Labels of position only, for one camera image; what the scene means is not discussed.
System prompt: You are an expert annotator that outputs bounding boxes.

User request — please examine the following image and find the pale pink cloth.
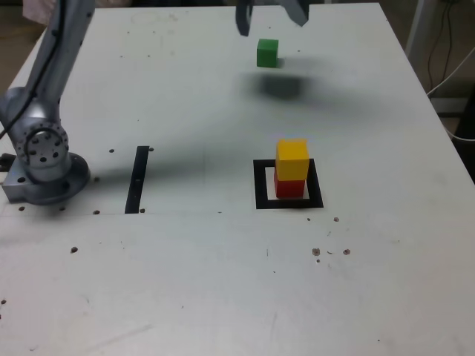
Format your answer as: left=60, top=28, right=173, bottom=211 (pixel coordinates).
left=22, top=0, right=56, bottom=22

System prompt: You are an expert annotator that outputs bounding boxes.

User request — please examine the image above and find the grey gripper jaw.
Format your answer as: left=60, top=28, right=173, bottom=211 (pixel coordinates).
left=279, top=0, right=310, bottom=28
left=235, top=0, right=255, bottom=38

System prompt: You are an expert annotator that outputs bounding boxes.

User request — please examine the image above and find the black tape square outline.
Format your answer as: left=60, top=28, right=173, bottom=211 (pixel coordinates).
left=252, top=158, right=324, bottom=211

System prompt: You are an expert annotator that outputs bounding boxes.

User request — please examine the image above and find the black tape strip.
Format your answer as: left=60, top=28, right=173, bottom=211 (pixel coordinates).
left=124, top=145, right=151, bottom=215

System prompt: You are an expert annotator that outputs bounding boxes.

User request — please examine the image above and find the red cube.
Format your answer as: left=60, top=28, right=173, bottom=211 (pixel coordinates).
left=273, top=168, right=307, bottom=200

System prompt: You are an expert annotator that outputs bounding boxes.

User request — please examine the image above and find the grey power strip box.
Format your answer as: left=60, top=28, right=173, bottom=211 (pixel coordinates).
left=429, top=96, right=470, bottom=117

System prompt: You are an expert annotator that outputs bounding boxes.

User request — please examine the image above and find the green cube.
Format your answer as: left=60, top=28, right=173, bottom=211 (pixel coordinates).
left=255, top=38, right=281, bottom=69

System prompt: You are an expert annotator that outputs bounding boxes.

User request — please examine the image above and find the white table leg post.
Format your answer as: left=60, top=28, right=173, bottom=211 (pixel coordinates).
left=404, top=0, right=428, bottom=63

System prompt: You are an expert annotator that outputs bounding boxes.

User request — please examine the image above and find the thin black cable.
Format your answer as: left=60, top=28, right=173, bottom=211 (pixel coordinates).
left=427, top=0, right=454, bottom=90

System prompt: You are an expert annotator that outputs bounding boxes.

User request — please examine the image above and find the yellow cube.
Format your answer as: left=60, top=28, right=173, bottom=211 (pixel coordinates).
left=275, top=137, right=310, bottom=182

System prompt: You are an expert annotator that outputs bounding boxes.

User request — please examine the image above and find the white cable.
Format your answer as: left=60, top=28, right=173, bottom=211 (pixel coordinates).
left=426, top=47, right=475, bottom=143

